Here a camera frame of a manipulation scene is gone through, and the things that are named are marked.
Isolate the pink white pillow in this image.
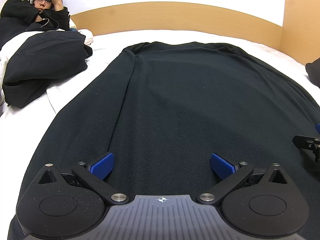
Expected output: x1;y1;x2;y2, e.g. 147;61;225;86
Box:
69;19;93;46

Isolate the white bed sheet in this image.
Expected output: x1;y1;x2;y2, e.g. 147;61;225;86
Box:
0;28;320;170

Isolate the person in black hoodie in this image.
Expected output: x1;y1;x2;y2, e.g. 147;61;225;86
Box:
1;0;70;46

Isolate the black folded garment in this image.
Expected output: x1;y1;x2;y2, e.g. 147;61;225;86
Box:
305;58;320;88

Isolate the black fleece garment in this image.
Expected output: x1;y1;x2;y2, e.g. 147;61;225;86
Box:
20;42;319;239

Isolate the wooden headboard panel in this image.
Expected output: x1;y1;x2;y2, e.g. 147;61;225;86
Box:
71;0;319;64

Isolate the black garment pile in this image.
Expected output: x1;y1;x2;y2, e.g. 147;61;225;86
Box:
1;31;93;108

